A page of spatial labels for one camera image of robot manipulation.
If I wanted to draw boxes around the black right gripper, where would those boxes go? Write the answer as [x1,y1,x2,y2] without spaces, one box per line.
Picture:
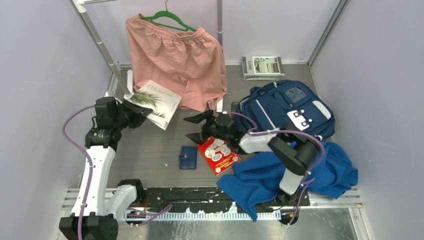
[184,108,230,145]

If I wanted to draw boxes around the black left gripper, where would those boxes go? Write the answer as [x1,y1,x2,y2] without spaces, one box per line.
[113,98,153,130]

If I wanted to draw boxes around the red cartoon book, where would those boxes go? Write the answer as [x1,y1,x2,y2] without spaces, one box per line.
[197,137,241,176]

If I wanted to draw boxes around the white palm leaf book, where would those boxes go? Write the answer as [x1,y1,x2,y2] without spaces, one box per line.
[124,80,182,130]

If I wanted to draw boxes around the navy blue backpack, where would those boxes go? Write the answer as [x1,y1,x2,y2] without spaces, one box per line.
[233,80,336,141]

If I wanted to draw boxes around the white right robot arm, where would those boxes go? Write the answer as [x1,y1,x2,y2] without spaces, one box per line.
[184,109,325,206]

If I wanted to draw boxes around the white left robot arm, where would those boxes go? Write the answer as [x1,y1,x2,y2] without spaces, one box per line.
[59,96,153,240]

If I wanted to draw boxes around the small blue wallet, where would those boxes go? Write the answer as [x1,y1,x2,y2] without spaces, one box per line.
[178,146,198,170]

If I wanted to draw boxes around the pink shorts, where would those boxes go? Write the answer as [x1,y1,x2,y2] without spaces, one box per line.
[125,13,228,112]

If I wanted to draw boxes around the blue cloth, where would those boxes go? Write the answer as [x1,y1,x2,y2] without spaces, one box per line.
[216,142,359,221]

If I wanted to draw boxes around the grey magazine stack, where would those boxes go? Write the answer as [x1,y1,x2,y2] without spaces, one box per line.
[241,56,285,81]

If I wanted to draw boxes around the green clothes hanger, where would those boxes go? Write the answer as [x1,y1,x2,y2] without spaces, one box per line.
[139,0,198,33]

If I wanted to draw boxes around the metal clothes rack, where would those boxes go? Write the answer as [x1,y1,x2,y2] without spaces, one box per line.
[69,0,225,128]

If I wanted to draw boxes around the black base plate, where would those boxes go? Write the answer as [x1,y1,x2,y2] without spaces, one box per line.
[113,187,311,215]

